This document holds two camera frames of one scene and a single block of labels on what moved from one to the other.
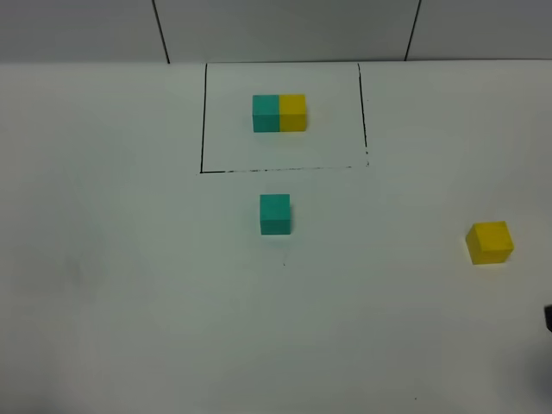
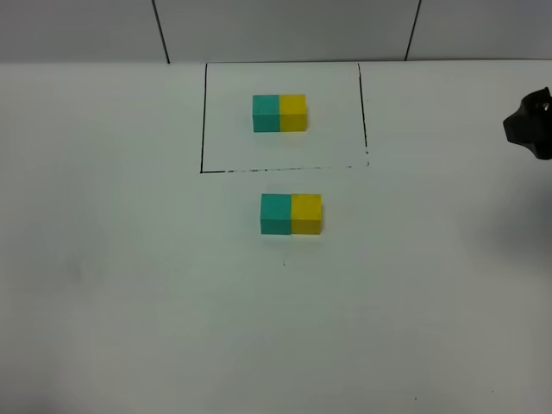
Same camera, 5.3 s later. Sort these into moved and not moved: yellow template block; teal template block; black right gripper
Moved: black right gripper
Not moved: yellow template block; teal template block
